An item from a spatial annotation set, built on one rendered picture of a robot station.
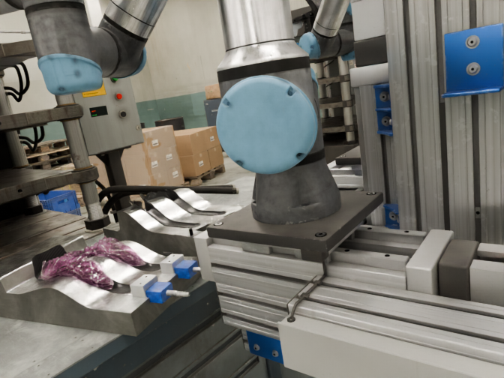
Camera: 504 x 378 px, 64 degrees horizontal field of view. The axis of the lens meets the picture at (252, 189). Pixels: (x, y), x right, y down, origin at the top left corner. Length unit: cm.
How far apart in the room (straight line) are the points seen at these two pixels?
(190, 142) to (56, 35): 519
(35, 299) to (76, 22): 67
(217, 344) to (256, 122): 86
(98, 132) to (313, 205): 141
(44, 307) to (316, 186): 70
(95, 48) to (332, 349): 50
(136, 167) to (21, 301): 414
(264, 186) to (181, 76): 914
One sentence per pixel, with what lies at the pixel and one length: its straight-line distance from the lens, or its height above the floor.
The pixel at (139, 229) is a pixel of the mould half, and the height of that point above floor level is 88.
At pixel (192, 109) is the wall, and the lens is 965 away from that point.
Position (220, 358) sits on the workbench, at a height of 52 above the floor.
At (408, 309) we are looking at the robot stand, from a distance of 55.
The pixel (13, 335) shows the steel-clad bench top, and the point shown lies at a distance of 110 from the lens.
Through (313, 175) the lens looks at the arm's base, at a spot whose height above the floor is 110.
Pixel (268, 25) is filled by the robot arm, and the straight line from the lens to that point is 49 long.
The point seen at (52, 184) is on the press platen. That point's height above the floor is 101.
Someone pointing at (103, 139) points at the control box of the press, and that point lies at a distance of 192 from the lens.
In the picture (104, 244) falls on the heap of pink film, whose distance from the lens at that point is 112.
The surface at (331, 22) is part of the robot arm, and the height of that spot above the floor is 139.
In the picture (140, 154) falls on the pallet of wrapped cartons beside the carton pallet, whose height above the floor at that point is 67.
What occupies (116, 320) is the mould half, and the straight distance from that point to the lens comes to 92.
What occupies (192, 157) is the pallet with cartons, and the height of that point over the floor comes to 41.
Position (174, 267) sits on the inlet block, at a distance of 99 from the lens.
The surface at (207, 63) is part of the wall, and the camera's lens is 923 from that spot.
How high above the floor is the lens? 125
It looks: 14 degrees down
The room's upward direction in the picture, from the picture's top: 9 degrees counter-clockwise
